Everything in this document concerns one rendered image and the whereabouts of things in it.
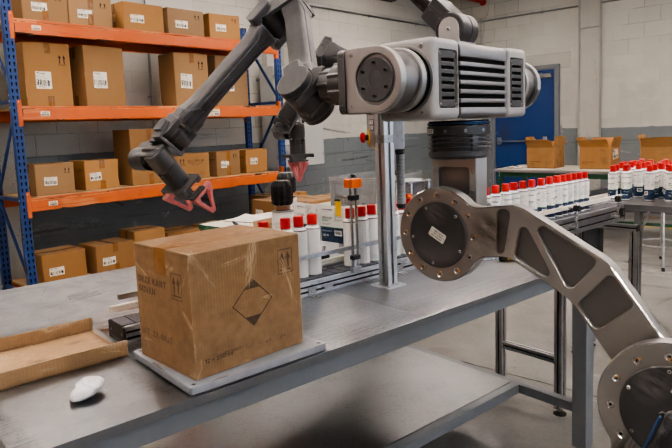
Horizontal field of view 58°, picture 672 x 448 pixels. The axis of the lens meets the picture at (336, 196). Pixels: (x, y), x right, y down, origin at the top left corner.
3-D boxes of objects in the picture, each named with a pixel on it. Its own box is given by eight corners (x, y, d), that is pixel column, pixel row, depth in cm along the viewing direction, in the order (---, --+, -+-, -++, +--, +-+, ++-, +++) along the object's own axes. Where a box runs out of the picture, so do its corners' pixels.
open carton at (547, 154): (519, 168, 727) (519, 137, 723) (538, 165, 760) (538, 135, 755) (552, 169, 698) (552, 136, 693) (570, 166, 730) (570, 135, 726)
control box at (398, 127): (395, 147, 217) (393, 93, 215) (405, 149, 200) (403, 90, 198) (367, 148, 216) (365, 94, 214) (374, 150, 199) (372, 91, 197)
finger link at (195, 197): (210, 200, 158) (188, 174, 153) (227, 201, 153) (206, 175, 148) (194, 220, 154) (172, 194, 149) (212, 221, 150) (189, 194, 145)
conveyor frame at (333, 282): (480, 242, 270) (479, 231, 269) (501, 245, 262) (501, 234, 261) (109, 335, 164) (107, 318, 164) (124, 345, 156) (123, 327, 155)
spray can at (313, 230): (315, 271, 206) (312, 212, 204) (325, 274, 202) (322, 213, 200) (303, 274, 203) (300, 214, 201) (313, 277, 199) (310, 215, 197)
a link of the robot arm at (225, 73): (271, -1, 149) (297, 31, 156) (260, -3, 153) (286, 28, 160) (154, 132, 143) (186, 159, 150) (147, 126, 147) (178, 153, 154)
